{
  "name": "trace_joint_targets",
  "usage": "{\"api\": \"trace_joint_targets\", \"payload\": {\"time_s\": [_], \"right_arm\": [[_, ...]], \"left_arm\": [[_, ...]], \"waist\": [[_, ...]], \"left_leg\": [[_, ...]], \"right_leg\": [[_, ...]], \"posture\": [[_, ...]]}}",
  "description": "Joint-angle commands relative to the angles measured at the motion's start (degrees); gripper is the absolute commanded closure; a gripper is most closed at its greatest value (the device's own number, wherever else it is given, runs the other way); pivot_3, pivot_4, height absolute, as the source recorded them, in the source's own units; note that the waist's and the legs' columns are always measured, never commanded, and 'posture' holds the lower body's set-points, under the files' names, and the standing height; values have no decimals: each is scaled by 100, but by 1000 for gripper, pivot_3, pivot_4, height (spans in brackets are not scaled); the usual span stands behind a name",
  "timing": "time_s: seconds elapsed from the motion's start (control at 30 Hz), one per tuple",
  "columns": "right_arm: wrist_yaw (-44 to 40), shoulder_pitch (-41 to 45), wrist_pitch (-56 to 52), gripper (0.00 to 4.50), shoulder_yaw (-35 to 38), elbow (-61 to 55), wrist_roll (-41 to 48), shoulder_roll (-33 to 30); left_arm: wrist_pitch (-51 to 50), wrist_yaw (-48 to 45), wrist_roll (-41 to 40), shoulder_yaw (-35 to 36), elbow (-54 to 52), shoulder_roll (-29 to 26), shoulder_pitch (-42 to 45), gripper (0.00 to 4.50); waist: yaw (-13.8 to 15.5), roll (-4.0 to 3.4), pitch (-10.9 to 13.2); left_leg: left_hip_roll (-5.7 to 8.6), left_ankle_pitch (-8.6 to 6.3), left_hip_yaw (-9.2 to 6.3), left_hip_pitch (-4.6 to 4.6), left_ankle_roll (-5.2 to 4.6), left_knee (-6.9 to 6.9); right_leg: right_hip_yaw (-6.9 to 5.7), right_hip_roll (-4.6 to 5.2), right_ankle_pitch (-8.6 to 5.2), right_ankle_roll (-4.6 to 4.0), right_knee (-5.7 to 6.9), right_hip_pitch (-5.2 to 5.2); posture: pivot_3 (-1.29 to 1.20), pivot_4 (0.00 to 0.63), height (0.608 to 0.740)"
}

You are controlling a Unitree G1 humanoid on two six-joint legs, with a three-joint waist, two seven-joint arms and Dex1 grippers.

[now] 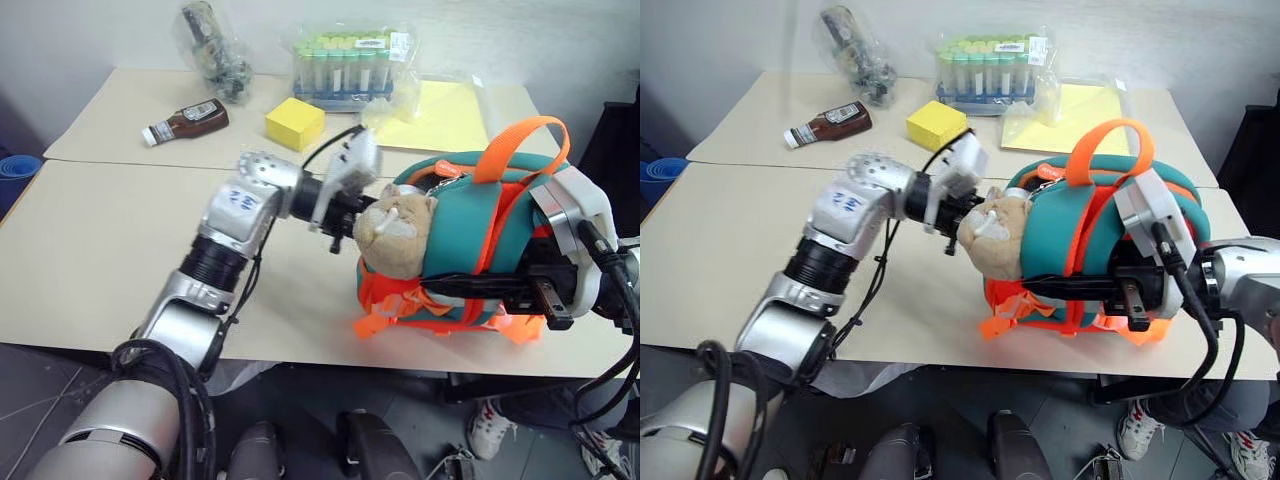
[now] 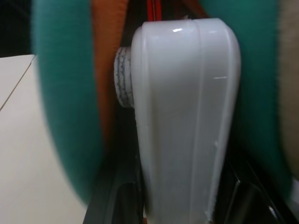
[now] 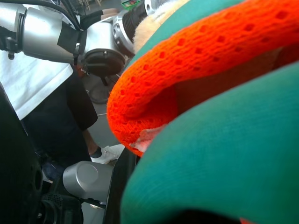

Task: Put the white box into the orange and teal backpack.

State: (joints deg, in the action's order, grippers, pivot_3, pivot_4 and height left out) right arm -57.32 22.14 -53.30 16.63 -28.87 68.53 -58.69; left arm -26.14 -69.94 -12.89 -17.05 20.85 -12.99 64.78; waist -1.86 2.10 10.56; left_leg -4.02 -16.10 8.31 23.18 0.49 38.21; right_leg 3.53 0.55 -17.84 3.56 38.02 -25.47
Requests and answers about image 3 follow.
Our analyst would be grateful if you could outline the person in black clothes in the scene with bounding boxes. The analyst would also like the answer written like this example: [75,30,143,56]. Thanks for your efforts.
[22,69,125,182]

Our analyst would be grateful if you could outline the silver robot waist joint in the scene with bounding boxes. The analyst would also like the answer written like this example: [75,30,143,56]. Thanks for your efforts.
[62,161,114,204]

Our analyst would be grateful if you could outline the green box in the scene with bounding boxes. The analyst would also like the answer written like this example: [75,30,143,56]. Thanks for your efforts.
[121,0,139,11]

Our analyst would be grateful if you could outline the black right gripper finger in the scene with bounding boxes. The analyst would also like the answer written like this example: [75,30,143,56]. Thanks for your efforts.
[0,81,43,224]

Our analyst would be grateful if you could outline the orange and teal plush toy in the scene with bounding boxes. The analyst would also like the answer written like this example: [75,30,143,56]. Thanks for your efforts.
[106,0,299,224]

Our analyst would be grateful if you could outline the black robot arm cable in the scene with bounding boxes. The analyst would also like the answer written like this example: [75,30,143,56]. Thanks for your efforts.
[28,0,83,66]

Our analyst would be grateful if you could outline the black round stand base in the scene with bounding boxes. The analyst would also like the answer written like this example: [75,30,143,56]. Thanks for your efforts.
[90,77,111,105]

